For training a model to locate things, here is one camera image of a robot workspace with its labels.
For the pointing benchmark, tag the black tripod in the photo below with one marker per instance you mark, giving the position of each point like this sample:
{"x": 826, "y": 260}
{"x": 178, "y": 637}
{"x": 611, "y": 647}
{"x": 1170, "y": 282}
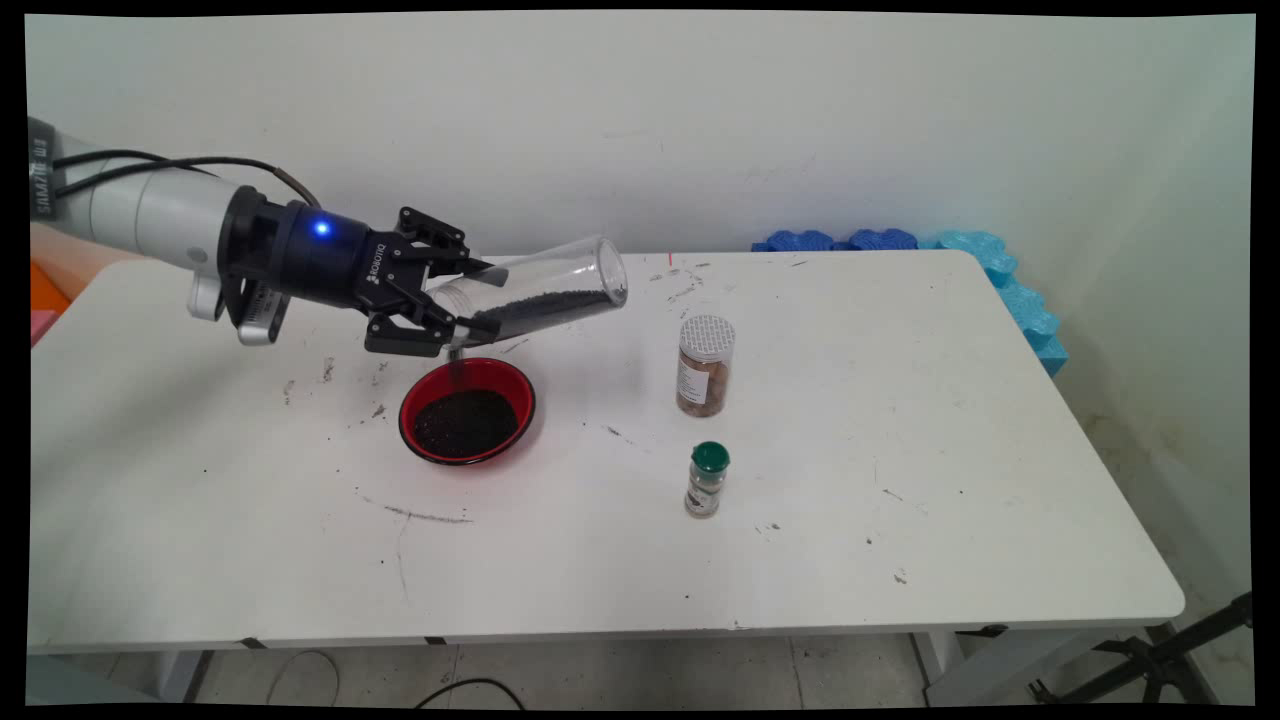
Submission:
{"x": 1150, "y": 655}

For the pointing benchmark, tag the small spice bottle green cap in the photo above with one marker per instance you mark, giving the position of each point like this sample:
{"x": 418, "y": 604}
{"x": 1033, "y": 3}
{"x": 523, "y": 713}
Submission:
{"x": 707, "y": 480}

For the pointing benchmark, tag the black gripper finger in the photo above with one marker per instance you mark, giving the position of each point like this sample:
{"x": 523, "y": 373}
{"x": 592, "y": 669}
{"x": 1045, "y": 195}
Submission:
{"x": 435, "y": 240}
{"x": 410, "y": 330}

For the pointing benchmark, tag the brown spice jar white lid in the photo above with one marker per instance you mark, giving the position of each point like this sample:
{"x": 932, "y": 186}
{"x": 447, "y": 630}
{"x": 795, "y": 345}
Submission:
{"x": 704, "y": 375}

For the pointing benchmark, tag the tall clear plastic jar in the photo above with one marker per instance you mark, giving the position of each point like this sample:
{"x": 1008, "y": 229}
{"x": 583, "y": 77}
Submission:
{"x": 560, "y": 285}

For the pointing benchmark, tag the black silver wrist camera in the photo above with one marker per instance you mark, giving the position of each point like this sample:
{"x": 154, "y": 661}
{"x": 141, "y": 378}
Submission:
{"x": 262, "y": 315}

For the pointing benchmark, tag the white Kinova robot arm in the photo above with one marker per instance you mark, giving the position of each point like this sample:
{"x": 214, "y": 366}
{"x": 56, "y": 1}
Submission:
{"x": 150, "y": 215}

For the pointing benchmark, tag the pink block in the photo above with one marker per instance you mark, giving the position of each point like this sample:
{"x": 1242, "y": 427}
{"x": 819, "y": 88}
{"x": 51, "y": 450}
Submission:
{"x": 42, "y": 325}

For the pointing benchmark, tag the light blue foam mat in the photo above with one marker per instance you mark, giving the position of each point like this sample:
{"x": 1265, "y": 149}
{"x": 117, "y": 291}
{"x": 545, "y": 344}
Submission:
{"x": 1010, "y": 285}

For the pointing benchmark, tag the white table leg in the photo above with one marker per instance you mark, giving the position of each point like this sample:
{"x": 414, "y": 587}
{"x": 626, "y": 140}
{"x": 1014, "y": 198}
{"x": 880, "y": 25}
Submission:
{"x": 190, "y": 675}

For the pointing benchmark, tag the white table leg frame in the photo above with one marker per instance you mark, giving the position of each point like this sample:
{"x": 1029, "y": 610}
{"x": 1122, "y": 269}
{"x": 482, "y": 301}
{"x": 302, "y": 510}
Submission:
{"x": 1000, "y": 665}

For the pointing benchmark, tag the red plastic bowl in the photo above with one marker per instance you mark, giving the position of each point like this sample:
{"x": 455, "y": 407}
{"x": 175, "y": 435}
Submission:
{"x": 466, "y": 420}

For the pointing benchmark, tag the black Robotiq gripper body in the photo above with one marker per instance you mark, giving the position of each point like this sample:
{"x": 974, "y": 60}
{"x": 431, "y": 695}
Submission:
{"x": 320, "y": 255}

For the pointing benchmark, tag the dark blue foam mat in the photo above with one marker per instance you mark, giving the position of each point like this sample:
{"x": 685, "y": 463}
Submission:
{"x": 883, "y": 239}
{"x": 798, "y": 241}

